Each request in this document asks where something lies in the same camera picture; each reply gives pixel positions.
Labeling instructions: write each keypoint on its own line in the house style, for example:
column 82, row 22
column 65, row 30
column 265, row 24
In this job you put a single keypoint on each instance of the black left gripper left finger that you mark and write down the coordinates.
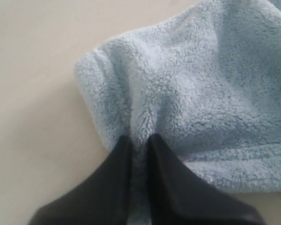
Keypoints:
column 102, row 199

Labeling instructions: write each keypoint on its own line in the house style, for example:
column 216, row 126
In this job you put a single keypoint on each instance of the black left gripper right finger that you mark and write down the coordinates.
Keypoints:
column 177, row 196

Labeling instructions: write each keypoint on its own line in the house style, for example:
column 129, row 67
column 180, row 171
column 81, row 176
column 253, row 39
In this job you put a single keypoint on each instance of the light blue fleece towel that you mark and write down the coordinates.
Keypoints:
column 208, row 81

